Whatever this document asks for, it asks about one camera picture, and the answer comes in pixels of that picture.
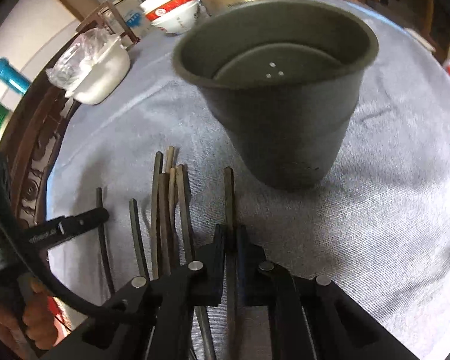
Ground black cable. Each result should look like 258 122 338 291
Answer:
0 197 128 318

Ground person's left hand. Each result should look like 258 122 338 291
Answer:
0 277 65 359

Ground dark chopstick beside bundle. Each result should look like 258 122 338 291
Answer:
176 164 216 359

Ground white pot with plastic bag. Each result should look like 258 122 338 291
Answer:
46 28 131 106

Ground dark brown chopstick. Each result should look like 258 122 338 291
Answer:
150 151 163 279

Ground blue thermos bottle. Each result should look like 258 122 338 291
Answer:
0 58 31 96

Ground light brown chopstick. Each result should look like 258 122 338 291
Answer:
165 146 179 268

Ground stacked red white bowls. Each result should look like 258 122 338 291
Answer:
139 0 200 35

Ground dark green utensil cup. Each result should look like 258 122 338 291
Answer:
173 0 379 190

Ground carved wooden sideboard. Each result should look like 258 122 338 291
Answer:
0 33 84 229

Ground brown wooden chopstick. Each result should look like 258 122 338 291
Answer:
158 173 174 275

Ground wooden chair frame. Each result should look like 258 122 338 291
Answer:
75 0 140 50

